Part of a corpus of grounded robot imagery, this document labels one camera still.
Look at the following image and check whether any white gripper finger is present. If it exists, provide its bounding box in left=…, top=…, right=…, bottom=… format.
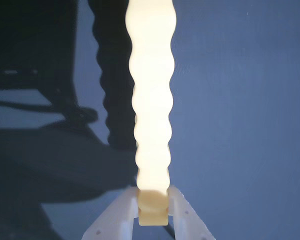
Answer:
left=166, top=184, right=216, bottom=240
left=80, top=187, right=139, bottom=240

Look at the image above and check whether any yellow crinkle fry clip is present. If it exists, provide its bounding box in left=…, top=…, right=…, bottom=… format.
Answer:
left=124, top=0, right=178, bottom=227

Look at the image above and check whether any grey mat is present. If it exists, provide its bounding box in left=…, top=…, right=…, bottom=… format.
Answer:
left=0, top=0, right=300, bottom=240

